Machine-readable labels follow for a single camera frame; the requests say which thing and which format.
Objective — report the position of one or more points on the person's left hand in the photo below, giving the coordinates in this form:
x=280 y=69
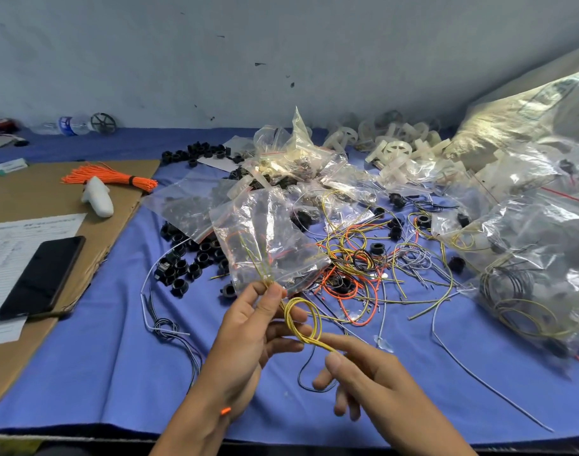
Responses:
x=247 y=346

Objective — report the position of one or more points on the person's right hand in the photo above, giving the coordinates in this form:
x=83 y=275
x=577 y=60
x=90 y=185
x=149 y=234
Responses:
x=375 y=375

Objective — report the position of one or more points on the pile of black plastic rings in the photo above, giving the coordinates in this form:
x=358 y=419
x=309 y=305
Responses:
x=190 y=256

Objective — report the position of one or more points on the clear zip plastic bag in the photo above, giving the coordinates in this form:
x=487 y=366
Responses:
x=261 y=232

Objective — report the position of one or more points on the stack of plastic bags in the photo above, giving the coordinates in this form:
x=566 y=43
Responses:
x=190 y=209

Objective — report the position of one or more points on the heap of plastic bags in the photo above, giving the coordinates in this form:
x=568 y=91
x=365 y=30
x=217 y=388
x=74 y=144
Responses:
x=299 y=152

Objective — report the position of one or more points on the pile of white plastic wheels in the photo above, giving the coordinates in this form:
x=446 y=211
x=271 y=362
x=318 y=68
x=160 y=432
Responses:
x=394 y=147

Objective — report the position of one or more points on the pile of large plastic bags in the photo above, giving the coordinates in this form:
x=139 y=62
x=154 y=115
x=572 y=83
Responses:
x=527 y=185

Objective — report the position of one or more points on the person's left forearm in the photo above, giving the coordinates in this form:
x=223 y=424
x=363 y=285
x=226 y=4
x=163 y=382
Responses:
x=190 y=432

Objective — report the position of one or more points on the blue cloth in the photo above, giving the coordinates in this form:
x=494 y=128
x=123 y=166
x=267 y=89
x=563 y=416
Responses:
x=90 y=356

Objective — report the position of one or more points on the white paper slip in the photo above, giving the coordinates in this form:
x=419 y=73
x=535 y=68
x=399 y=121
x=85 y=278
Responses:
x=218 y=163

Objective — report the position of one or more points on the white handheld device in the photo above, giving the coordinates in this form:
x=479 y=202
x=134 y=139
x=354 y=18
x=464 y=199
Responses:
x=97 y=197

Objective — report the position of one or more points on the black smartphone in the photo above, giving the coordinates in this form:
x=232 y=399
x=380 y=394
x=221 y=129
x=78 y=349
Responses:
x=40 y=278

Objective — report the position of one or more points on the orange tie bundle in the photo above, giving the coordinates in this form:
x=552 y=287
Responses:
x=109 y=175

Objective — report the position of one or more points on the brown cardboard sheet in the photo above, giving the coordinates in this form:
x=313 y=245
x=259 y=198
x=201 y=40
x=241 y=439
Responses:
x=42 y=194

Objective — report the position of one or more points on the white paper sheet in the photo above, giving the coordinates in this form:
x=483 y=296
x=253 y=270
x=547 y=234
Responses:
x=9 y=242

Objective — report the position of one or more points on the black round wheel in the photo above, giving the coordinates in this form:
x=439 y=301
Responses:
x=103 y=123

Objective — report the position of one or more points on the clear plastic water bottle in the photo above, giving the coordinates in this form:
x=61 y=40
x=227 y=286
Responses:
x=61 y=126

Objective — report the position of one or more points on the small white label card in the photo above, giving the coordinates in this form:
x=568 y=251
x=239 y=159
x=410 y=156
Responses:
x=10 y=167

